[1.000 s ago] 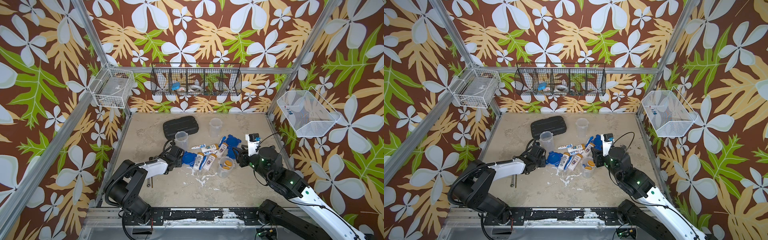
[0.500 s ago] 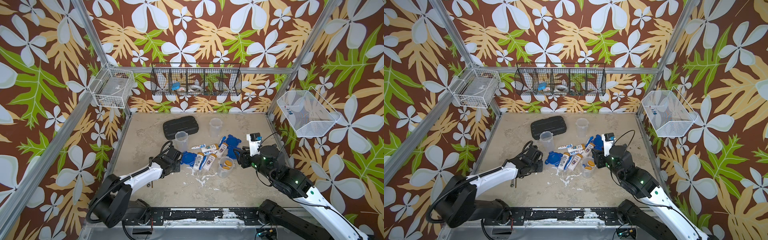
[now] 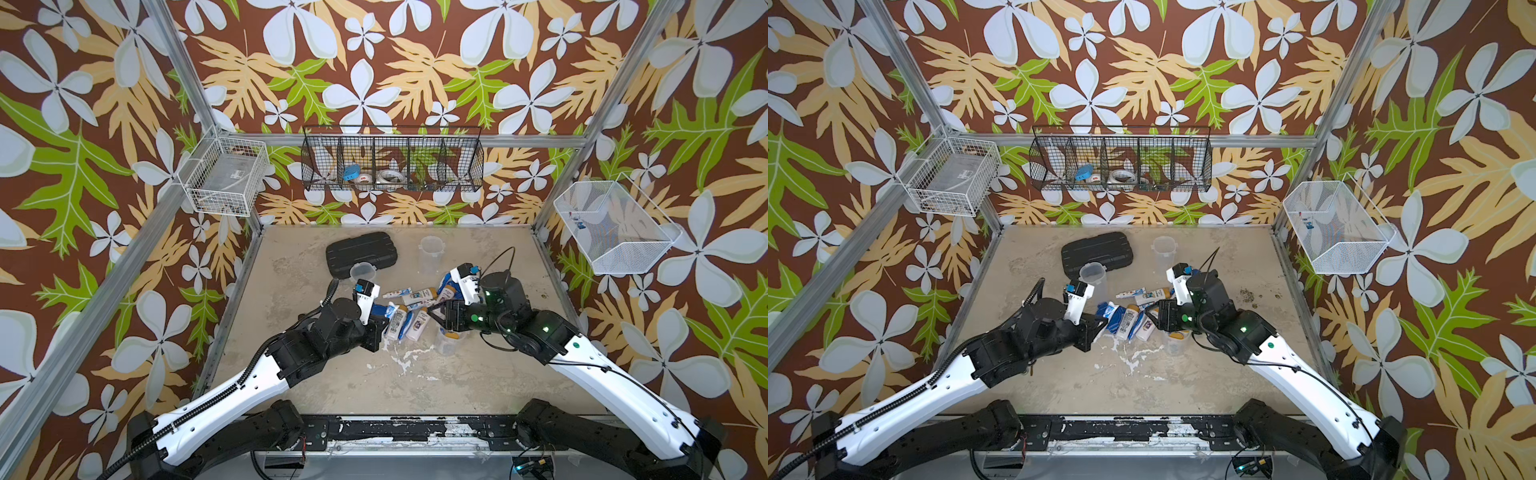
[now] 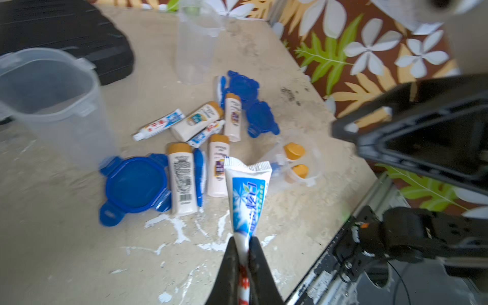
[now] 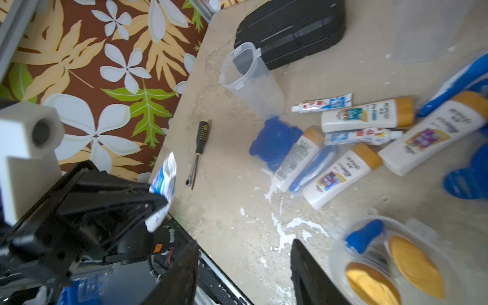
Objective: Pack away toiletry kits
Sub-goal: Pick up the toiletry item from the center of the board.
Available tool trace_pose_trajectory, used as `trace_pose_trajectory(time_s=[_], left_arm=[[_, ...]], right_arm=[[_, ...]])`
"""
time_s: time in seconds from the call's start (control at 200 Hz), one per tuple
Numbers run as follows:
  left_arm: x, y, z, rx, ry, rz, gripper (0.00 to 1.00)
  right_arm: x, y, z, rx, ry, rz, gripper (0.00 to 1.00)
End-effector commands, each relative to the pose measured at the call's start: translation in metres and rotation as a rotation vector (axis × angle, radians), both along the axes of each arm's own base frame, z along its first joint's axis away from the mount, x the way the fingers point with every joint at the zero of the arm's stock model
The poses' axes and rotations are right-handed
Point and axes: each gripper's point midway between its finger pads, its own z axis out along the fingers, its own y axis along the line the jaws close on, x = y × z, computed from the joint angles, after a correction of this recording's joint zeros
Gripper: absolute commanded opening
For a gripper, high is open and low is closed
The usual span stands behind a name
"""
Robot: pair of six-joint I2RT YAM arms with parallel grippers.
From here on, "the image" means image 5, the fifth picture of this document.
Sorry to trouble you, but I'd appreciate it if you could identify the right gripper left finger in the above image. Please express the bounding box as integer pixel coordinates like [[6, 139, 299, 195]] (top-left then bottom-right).
[[141, 240, 200, 305]]

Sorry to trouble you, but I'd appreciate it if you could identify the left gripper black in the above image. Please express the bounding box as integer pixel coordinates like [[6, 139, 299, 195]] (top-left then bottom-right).
[[1, 161, 168, 286]]

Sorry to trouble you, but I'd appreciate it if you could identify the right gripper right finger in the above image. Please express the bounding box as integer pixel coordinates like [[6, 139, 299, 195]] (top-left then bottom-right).
[[291, 239, 349, 305]]

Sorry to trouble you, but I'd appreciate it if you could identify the toothpaste tube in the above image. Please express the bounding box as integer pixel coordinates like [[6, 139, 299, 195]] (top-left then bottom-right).
[[325, 128, 404, 146], [291, 94, 353, 113], [145, 152, 177, 233]]

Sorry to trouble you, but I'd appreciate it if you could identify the blue lid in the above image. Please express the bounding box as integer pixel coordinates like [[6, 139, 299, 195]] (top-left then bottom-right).
[[249, 116, 304, 172], [443, 144, 487, 200]]

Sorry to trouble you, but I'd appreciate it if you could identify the white bottle barcode middle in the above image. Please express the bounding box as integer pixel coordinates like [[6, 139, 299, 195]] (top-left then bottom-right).
[[271, 127, 325, 192]]

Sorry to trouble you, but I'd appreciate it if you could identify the blue toothbrush middle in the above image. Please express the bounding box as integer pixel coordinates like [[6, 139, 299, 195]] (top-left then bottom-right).
[[288, 146, 339, 193]]

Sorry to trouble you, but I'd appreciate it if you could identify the white bottle purple label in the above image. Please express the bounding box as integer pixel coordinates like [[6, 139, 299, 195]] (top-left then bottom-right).
[[302, 143, 383, 210]]

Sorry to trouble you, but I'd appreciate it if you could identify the black yellow screwdriver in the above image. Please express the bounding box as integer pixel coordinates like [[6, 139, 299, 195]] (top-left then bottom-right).
[[186, 121, 210, 189]]

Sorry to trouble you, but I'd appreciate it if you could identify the toothpaste tube top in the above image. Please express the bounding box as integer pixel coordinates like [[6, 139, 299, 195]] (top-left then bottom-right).
[[291, 94, 353, 113]]

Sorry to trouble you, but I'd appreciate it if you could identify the white bottle upper horizontal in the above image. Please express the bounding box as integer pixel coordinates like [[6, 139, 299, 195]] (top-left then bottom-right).
[[321, 97, 416, 133]]

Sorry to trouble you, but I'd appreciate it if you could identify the blue toothbrush upper right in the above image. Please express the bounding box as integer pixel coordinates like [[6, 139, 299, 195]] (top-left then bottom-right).
[[416, 50, 487, 118]]

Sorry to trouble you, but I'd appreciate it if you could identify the black plastic tool case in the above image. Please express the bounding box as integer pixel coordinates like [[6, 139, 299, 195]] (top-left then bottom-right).
[[234, 0, 346, 70]]

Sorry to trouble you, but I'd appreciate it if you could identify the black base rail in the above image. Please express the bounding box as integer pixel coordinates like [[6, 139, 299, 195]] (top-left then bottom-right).
[[58, 217, 251, 304]]

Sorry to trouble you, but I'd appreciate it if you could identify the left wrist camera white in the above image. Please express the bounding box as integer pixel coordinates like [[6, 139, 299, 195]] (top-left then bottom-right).
[[1, 101, 65, 226]]

